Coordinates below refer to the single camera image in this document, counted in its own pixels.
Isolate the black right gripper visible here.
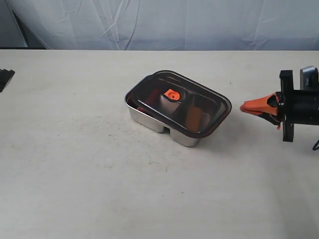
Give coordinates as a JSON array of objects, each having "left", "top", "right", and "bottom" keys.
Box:
[{"left": 240, "top": 70, "right": 319, "bottom": 142}]

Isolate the dark transparent lunch box lid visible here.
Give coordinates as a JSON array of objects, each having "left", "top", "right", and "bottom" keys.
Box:
[{"left": 124, "top": 70, "right": 233, "bottom": 139}]

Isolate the yellow toy cheese wedge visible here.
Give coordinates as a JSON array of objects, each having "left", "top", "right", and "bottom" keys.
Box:
[{"left": 185, "top": 105, "right": 202, "bottom": 133}]

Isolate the red toy sausage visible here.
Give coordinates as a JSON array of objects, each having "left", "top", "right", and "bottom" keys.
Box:
[{"left": 145, "top": 89, "right": 160, "bottom": 107}]

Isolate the stainless steel lunch box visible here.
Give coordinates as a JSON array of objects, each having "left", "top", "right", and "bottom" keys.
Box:
[{"left": 124, "top": 73, "right": 232, "bottom": 147}]

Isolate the grey-blue backdrop cloth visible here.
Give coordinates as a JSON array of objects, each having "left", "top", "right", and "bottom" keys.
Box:
[{"left": 0, "top": 0, "right": 319, "bottom": 50}]

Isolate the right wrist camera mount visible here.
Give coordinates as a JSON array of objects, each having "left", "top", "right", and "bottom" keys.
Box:
[{"left": 300, "top": 66, "right": 319, "bottom": 92}]

